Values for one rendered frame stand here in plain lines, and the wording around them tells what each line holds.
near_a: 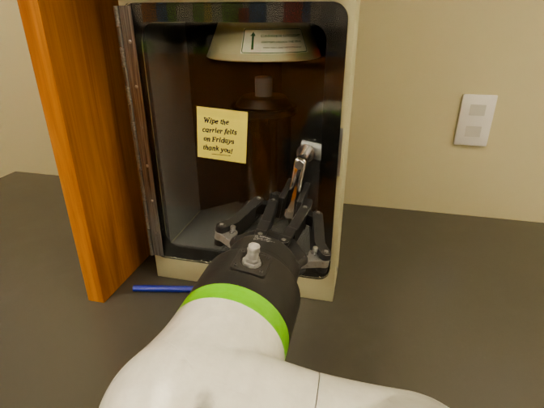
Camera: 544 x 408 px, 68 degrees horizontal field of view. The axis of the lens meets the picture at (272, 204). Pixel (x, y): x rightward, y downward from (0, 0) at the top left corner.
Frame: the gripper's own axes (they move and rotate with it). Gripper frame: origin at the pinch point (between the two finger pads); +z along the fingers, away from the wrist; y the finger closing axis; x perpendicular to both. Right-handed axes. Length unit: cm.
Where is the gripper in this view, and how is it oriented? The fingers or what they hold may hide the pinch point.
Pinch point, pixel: (293, 199)
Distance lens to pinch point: 55.5
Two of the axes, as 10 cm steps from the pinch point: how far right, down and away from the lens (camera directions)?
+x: -1.5, 8.8, 4.5
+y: -9.6, -2.4, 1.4
